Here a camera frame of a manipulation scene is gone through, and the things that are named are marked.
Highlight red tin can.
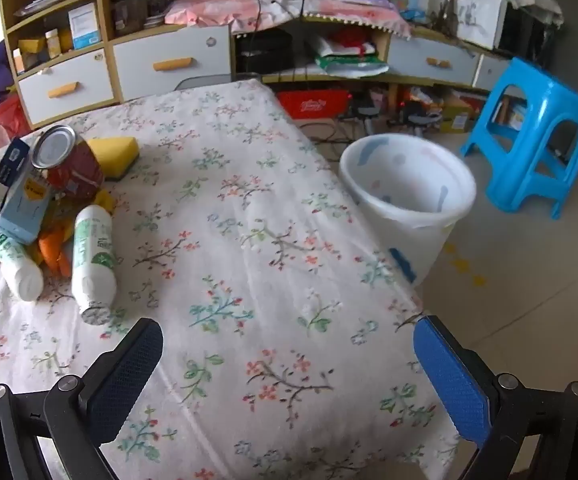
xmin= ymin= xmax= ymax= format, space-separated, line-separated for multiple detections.
xmin=30 ymin=125 xmax=106 ymax=200

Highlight red box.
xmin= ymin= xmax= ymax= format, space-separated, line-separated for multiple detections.
xmin=276 ymin=89 xmax=347 ymax=120

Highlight small grey drawer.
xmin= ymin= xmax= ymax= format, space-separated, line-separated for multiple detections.
xmin=473 ymin=54 xmax=512 ymax=91

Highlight red plastic bag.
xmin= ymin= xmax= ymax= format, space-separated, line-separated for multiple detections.
xmin=0 ymin=95 xmax=34 ymax=136

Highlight yellow snack packet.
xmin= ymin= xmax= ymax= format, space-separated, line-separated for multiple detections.
xmin=44 ymin=189 xmax=118 ymax=246

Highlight dark blue box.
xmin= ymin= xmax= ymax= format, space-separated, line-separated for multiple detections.
xmin=0 ymin=137 xmax=30 ymax=226

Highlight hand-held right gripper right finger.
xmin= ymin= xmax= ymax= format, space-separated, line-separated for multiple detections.
xmin=413 ymin=315 xmax=578 ymax=480

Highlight grey drawer orange handle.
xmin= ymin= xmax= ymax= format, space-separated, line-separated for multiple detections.
xmin=386 ymin=37 xmax=480 ymax=86

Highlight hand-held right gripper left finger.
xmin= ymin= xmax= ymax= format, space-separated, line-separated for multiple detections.
xmin=0 ymin=317 xmax=165 ymax=480

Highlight yellow cardboard box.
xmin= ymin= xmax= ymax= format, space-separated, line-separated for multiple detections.
xmin=442 ymin=92 xmax=475 ymax=133

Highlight black cables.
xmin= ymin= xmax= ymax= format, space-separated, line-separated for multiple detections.
xmin=299 ymin=120 xmax=365 ymax=146

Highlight white microwave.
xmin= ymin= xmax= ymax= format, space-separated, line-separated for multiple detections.
xmin=456 ymin=0 xmax=540 ymax=53

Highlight yellow sponge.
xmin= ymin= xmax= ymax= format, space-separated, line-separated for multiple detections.
xmin=86 ymin=136 xmax=140 ymax=182

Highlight white plastic bin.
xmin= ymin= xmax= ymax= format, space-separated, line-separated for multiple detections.
xmin=339 ymin=135 xmax=477 ymax=288

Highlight white and blue box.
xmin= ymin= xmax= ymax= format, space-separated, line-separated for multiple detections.
xmin=68 ymin=2 xmax=102 ymax=51

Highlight white bottle green label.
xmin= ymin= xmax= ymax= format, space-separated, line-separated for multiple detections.
xmin=71 ymin=204 xmax=118 ymax=325
xmin=0 ymin=230 xmax=44 ymax=302

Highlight wooden shelf cabinet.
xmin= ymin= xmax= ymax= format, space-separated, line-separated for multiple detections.
xmin=0 ymin=0 xmax=235 ymax=128

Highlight floral tablecloth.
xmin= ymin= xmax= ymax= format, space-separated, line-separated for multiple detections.
xmin=0 ymin=79 xmax=462 ymax=480

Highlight orange carrot pieces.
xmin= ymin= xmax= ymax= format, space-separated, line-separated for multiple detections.
xmin=38 ymin=225 xmax=74 ymax=277

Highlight pink cloth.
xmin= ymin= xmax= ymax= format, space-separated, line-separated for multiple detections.
xmin=165 ymin=0 xmax=330 ymax=28

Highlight wooden corner desk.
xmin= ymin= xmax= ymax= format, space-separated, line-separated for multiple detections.
xmin=261 ymin=15 xmax=512 ymax=93

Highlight green and red bag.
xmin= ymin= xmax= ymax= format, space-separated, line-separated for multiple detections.
xmin=315 ymin=27 xmax=390 ymax=77

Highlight blue plastic stool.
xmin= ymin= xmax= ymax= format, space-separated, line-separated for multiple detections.
xmin=460 ymin=57 xmax=578 ymax=220

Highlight wide white drawer orange handle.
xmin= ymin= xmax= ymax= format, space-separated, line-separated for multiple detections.
xmin=111 ymin=25 xmax=233 ymax=103

